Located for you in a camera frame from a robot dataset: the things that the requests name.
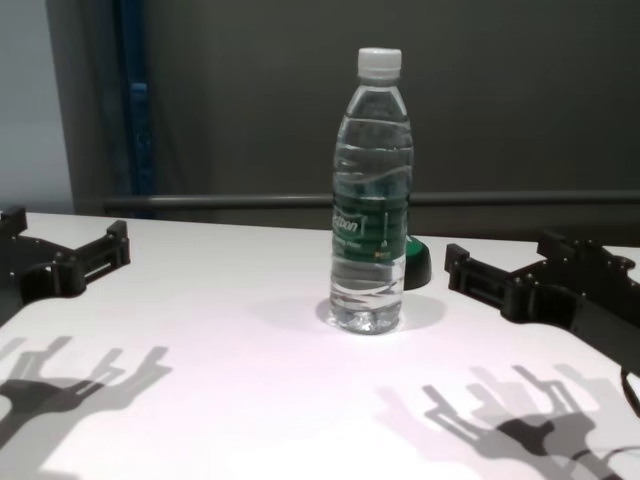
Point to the green YES push button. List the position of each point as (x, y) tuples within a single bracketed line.
[(419, 267)]

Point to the grey horizontal metal rail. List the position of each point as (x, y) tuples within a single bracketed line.
[(225, 201)]

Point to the clear plastic water bottle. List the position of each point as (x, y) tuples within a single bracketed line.
[(372, 175)]

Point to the blue vertical metal post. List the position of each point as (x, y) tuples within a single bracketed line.
[(137, 110)]

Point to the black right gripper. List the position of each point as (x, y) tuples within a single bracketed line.
[(590, 300)]

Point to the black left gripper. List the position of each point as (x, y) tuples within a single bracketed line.
[(30, 265)]

